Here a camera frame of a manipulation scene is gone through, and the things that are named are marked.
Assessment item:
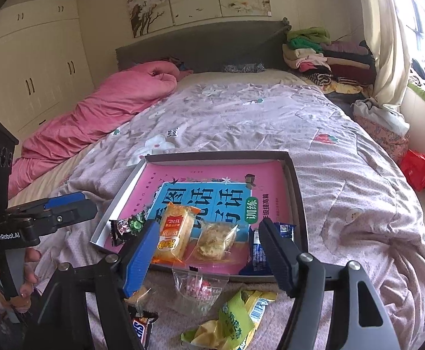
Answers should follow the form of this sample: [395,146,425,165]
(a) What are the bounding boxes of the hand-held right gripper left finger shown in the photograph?
[23,220,162,350]

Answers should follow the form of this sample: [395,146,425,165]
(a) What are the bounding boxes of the clear cookie packet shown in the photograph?
[192,220,239,263]

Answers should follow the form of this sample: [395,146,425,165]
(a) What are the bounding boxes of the pink duvet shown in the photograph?
[8,61,179,199]

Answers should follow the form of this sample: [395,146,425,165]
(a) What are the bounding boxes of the clear packet of pink candies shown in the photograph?
[172,267,230,316]

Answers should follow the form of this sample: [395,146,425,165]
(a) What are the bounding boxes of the beige bed sheet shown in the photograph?
[8,142,100,208]

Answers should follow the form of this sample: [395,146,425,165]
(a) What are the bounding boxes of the orange cake packet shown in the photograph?
[151,202,201,265]

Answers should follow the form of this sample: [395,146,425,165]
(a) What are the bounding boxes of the pink floral bag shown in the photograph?
[354,115,410,165]

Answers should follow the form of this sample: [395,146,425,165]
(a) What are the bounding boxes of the cream curtain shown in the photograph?
[358,0,413,108]

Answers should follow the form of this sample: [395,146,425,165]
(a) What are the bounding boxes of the pink and blue book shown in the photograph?
[105,162,293,276]

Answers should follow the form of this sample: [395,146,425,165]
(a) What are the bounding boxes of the tree wall painting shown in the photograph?
[125,0,272,39]

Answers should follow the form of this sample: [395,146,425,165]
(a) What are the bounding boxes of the dark shallow cardboard box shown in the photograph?
[90,150,309,283]

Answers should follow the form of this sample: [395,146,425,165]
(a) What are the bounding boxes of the person's left hand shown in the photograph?
[0,247,42,313]

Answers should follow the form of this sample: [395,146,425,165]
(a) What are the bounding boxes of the white cloth bag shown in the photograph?
[354,97,410,135]

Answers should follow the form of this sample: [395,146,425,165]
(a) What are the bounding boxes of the stack of folded clothes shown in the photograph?
[282,27,377,93]

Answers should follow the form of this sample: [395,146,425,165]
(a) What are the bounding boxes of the green and clear bread packet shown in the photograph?
[181,291,257,350]

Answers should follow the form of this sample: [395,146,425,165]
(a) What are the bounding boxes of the dark patterned pillow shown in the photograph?
[223,63,265,74]

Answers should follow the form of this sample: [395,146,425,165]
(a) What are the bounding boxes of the green and black pea packet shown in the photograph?
[109,214,148,247]

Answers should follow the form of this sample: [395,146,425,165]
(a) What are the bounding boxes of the cream wardrobe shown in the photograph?
[0,0,94,146]

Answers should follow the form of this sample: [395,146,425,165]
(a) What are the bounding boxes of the clear packet of pale bread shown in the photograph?
[125,286,152,306]

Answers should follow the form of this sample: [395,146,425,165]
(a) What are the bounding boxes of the red plastic bag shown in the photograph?
[400,149,425,191]

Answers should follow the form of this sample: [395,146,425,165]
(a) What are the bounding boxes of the blue biscuit packet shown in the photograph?
[239,222,296,276]

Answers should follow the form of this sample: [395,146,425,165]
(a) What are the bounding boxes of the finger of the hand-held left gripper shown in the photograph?
[4,191,89,220]
[34,200,98,236]

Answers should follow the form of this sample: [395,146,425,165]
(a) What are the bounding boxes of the grey headboard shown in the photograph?
[116,18,292,74]

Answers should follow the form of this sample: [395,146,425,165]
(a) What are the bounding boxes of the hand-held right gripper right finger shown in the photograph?
[258,220,395,350]

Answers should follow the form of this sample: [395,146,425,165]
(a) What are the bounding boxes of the brown chocolate bar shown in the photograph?
[128,311,159,350]

